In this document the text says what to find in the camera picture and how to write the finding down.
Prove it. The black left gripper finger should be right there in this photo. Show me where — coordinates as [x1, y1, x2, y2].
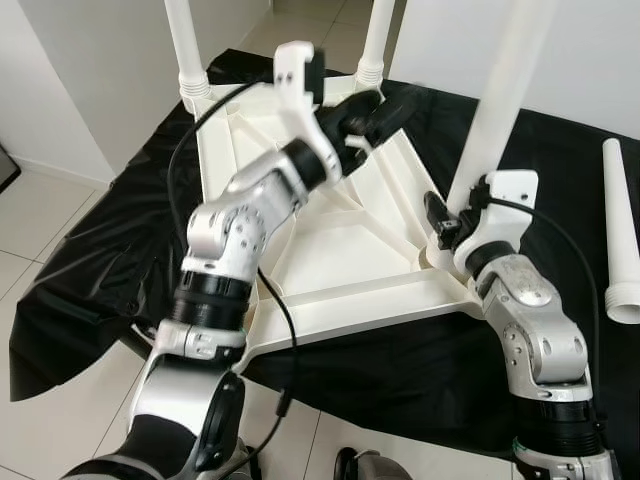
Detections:
[365, 110, 409, 143]
[372, 86, 421, 113]

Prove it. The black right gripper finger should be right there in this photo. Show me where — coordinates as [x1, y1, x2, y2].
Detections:
[426, 190, 459, 251]

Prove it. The white plastic children table top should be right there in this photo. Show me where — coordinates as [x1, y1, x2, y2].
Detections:
[192, 72, 487, 363]

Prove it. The grey right robot foot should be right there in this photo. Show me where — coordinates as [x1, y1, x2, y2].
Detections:
[333, 446, 389, 480]

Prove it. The grey robot foot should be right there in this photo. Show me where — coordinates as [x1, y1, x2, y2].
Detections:
[333, 446, 389, 480]
[240, 448, 269, 480]

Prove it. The grey left robot foot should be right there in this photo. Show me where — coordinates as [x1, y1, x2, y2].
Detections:
[240, 448, 269, 480]

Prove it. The black flat object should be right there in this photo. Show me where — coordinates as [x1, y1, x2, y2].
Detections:
[0, 145, 19, 191]

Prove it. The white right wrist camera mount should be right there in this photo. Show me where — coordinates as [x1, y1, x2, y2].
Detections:
[455, 168, 541, 276]

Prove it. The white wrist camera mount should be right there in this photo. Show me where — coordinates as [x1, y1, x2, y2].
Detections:
[455, 168, 541, 276]
[272, 40, 346, 181]

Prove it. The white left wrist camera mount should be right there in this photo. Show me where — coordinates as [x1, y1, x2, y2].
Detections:
[272, 40, 346, 181]

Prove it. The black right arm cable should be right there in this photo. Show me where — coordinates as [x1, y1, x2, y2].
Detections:
[485, 195, 606, 421]

